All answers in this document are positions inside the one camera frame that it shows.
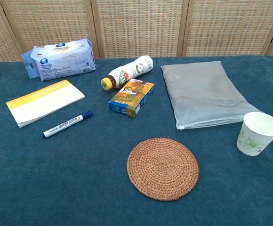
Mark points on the round woven rattan coaster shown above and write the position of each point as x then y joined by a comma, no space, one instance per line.
162,164

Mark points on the white flower print paper cup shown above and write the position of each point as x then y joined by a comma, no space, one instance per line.
251,141

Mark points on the colourful printed cardboard box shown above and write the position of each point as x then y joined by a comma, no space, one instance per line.
131,99

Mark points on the folded grey cloth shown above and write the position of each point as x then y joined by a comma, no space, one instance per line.
202,94

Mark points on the yellow capped drink bottle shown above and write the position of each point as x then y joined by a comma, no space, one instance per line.
129,69

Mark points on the blue white tissue pack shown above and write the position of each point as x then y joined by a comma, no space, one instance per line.
63,63

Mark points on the yellow white notebook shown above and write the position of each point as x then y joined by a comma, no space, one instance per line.
44,103

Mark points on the blue carpet table cover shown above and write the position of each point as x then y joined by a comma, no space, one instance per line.
56,176

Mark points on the woven rattan folding screen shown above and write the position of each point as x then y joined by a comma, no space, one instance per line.
138,23

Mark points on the white blue marker pen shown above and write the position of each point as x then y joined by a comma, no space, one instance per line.
66,123

